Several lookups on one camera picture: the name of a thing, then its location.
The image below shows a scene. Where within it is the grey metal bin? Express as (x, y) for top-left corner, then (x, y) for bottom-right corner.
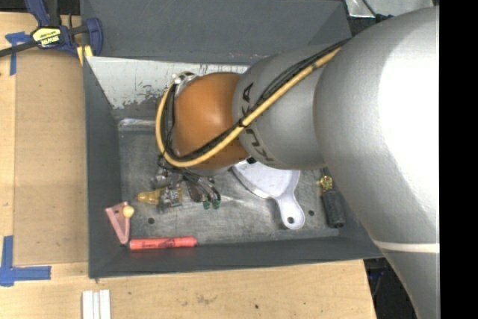
(78, 0), (385, 279)

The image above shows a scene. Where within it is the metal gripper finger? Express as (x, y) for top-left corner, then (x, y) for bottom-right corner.
(158, 189), (184, 214)
(150, 168), (172, 191)

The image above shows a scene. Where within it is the black ribbed cylinder brass tip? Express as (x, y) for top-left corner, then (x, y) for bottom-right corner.
(318, 175), (347, 229)

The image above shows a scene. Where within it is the white plastic scoop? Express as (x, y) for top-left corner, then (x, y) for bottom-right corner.
(230, 159), (306, 230)

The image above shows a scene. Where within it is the red marker pen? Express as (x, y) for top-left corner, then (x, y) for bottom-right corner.
(128, 235), (199, 251)

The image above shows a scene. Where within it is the pale wood board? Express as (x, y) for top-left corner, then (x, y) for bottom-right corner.
(13, 48), (90, 267)

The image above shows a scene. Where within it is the clear yellow toy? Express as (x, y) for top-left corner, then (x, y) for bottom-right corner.
(137, 188), (184, 205)

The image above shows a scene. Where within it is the pink triangle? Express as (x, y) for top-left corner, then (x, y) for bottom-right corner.
(105, 201), (132, 246)

